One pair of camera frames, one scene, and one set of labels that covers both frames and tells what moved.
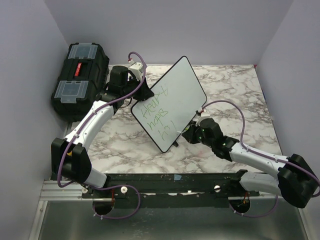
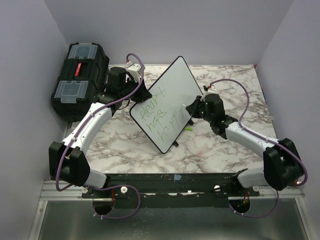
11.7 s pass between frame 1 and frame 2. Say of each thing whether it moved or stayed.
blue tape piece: stayed
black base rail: stayed
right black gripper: moved
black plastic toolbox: stayed
